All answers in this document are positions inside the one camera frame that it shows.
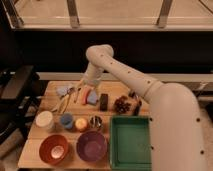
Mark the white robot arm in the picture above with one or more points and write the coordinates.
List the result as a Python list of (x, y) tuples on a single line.
[(175, 124)]

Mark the orange yellow cup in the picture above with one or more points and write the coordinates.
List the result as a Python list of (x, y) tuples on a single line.
[(81, 124)]

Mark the orange carrot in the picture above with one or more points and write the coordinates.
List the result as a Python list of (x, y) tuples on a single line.
[(85, 95)]

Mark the red bowl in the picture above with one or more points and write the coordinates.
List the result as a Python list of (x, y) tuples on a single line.
[(53, 149)]

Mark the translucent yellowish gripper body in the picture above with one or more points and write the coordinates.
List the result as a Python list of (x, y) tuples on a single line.
[(82, 85)]

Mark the metal spoon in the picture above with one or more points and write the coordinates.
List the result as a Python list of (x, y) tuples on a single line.
[(77, 94)]

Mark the black rectangular block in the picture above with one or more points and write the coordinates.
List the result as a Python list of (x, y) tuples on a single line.
[(104, 102)]

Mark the bunch of dark grapes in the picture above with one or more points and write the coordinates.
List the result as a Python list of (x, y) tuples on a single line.
[(121, 105)]

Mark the black equipment at left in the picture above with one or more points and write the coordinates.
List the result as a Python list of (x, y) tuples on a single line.
[(16, 95)]

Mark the white cup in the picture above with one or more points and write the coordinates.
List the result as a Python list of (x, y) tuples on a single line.
[(45, 120)]

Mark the black marker tool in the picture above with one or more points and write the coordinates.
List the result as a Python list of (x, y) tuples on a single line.
[(137, 108)]

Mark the black small object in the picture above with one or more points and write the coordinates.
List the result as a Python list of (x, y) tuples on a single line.
[(132, 94)]

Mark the green plastic tray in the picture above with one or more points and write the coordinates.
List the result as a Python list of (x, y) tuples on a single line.
[(129, 144)]

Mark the yellow banana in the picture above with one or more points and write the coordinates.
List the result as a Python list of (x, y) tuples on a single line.
[(61, 105)]

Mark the grey blue cloth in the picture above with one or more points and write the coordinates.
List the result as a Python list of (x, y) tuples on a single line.
[(64, 90)]

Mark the blue sponge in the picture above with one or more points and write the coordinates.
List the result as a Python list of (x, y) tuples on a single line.
[(92, 98)]

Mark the blue cup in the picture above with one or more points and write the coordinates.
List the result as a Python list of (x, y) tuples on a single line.
[(66, 120)]

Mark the purple bowl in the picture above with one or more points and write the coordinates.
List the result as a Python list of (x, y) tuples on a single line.
[(91, 146)]

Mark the metal cup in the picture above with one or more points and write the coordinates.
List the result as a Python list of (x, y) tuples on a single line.
[(95, 123)]

